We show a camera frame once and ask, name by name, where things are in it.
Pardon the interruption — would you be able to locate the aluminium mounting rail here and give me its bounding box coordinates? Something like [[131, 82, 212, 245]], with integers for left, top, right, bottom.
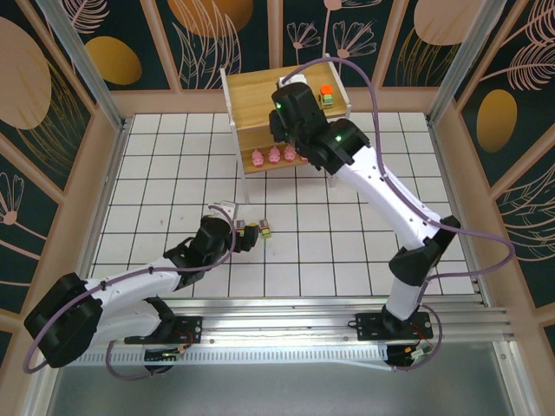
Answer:
[[41, 296, 515, 348]]

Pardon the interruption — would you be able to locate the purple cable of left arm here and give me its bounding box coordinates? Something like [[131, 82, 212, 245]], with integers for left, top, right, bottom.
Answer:
[[23, 204, 238, 381]]

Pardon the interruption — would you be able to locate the two-tier wooden shelf white frame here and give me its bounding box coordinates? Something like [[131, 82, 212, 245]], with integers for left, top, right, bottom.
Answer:
[[219, 54, 352, 205]]

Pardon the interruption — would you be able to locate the black base plate left arm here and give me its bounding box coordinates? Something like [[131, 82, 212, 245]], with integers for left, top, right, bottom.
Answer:
[[124, 315, 204, 346]]

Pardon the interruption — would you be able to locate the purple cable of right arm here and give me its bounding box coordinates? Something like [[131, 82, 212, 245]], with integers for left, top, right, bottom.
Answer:
[[279, 55, 517, 373]]

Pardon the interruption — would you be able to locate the white slotted cable duct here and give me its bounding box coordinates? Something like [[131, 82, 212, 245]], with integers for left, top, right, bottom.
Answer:
[[62, 344, 391, 367]]

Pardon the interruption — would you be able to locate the black electronics board with wires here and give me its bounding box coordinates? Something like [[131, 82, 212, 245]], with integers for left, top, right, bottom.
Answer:
[[384, 341, 435, 373], [142, 345, 192, 374]]

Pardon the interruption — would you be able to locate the aluminium frame post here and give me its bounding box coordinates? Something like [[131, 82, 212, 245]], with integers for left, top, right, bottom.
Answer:
[[34, 0, 127, 132], [426, 0, 507, 127]]

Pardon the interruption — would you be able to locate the black base plate right arm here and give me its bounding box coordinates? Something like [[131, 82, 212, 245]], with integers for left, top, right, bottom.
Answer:
[[355, 311, 434, 341]]

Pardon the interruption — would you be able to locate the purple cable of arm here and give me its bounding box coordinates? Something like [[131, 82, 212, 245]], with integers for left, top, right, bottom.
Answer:
[[279, 55, 517, 373], [23, 204, 238, 381]]

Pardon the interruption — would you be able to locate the green toy truck orange top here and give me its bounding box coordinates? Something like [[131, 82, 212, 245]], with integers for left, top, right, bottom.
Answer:
[[318, 82, 336, 109]]

